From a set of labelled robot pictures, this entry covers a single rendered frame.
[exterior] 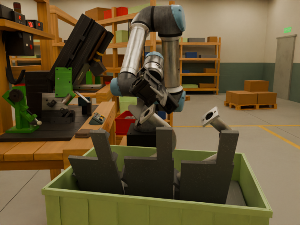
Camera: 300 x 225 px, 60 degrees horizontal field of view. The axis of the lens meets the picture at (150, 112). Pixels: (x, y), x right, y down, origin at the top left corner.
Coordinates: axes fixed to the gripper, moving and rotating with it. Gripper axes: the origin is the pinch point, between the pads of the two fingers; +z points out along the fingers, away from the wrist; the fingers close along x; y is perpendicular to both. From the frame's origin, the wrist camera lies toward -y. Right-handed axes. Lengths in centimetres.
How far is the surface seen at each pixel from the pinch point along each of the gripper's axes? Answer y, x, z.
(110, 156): 1.0, -16.0, 5.7
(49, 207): 5.8, -35.1, 16.9
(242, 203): -44.1, -2.0, 4.2
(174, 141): -10.3, -0.9, 1.5
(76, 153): -3, -59, -28
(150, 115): 1.5, 1.4, 2.3
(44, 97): 23, -95, -87
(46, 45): 49, -114, -171
